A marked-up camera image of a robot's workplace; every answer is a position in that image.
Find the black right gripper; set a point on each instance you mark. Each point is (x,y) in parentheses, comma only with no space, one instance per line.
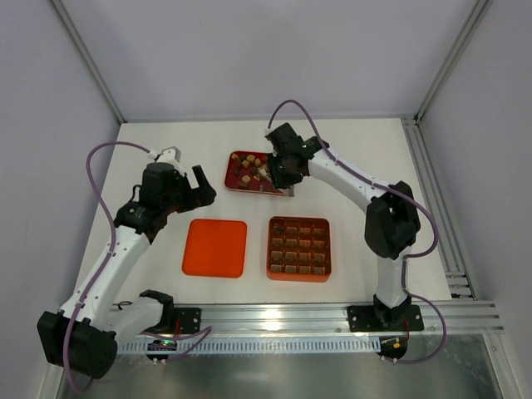
(281,175)

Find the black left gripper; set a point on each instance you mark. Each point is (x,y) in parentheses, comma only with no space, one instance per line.
(193,195)

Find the metal serving tongs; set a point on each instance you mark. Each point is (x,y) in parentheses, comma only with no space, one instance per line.
(290,192)

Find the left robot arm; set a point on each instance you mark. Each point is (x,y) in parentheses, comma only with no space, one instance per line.
(84,334)

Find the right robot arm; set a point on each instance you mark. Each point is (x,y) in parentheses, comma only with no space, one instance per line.
(391,219)

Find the orange chocolate box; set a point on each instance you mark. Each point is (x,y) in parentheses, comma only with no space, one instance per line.
(302,252)

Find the red rectangular tray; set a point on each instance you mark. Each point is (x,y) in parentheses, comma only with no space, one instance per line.
(248,171)

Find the orange box lid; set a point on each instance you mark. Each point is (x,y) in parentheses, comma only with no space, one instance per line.
(215,248)

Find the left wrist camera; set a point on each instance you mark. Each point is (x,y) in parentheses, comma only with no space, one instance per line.
(170,156)

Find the slotted cable duct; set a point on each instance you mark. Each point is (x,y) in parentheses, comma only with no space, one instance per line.
(218,345)

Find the right aluminium frame rail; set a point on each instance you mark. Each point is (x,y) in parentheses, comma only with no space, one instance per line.
(454,262)

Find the aluminium mounting rail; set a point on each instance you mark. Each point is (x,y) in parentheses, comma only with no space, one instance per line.
(460,317)

